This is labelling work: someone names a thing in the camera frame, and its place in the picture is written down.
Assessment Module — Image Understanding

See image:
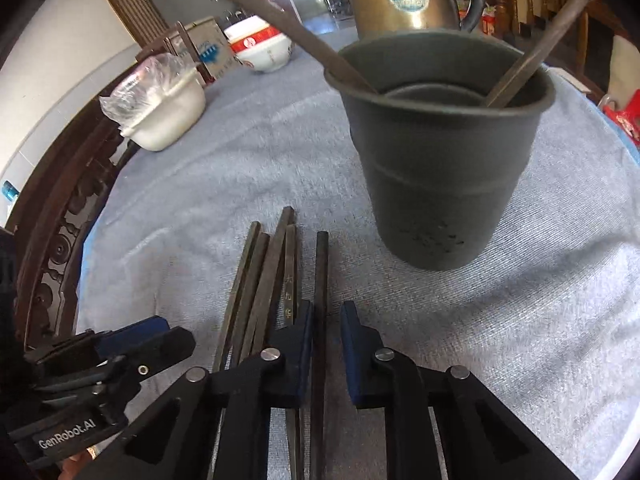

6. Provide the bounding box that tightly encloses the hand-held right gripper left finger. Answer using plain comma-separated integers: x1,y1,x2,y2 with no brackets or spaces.
75,300,317,480

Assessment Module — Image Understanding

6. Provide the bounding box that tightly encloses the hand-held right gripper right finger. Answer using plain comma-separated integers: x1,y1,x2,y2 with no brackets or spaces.
340,301,581,480

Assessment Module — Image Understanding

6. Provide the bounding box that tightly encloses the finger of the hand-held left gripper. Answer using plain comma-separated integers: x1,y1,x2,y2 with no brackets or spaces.
107,326,197,391
95,316,172,358

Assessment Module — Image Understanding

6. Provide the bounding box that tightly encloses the dark wooden chopstick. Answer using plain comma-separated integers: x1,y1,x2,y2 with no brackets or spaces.
89,0,381,96
240,206,296,361
227,232,272,371
284,225,306,480
482,0,598,108
309,231,330,480

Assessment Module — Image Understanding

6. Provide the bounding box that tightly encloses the dark grey chopstick cup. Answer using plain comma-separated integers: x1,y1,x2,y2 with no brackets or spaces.
324,30,557,272

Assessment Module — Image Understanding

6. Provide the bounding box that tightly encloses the person's left hand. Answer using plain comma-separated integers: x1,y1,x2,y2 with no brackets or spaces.
57,444,108,480

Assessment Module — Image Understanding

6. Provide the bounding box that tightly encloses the carved dark wooden chair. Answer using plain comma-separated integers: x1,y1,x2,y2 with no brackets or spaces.
10,80,146,351

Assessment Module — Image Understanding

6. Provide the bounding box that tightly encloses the grey tablecloth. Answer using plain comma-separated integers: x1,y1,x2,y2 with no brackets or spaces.
75,25,640,480

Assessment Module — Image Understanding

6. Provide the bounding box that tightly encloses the white plastic tub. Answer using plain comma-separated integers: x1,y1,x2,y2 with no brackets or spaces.
120,70,207,152

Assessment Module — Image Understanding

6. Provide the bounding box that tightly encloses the clear plastic bag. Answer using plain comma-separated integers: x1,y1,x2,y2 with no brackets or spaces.
99,52,198,126

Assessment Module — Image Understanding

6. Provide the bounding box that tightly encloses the white bowl red emblem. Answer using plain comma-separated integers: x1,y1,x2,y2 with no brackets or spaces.
239,42,294,74

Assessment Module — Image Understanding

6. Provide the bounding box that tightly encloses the cardboard box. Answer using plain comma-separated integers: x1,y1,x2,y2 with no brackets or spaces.
167,16,236,86

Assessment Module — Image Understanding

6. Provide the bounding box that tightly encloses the red banded white bowl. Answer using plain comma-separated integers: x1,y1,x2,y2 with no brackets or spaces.
227,27,288,59

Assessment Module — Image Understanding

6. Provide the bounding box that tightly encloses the wooden lattice screen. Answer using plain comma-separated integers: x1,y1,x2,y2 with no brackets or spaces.
87,0,173,56

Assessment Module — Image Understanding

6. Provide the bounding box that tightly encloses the steel electric kettle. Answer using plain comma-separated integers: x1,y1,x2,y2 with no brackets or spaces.
347,0,485,42

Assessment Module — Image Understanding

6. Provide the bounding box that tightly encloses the red plastic bag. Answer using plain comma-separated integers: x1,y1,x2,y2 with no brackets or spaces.
600,94,640,147

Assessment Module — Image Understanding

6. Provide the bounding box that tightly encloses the cream cushion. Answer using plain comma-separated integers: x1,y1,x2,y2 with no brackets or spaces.
605,35,640,107

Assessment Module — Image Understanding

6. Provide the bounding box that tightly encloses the wooden armchair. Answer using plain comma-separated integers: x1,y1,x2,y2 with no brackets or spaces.
480,0,640,103

